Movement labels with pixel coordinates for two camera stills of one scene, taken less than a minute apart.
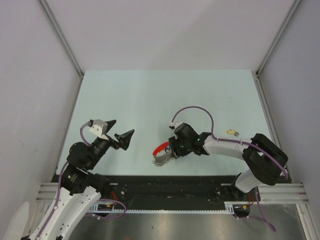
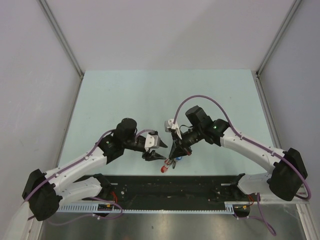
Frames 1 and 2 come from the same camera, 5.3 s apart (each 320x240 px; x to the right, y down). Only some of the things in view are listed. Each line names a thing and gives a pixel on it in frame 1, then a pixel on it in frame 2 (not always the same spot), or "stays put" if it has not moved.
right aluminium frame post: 290,12 stays put
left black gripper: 123,140 → 153,155
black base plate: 171,193 stays put
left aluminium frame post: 65,43 stays put
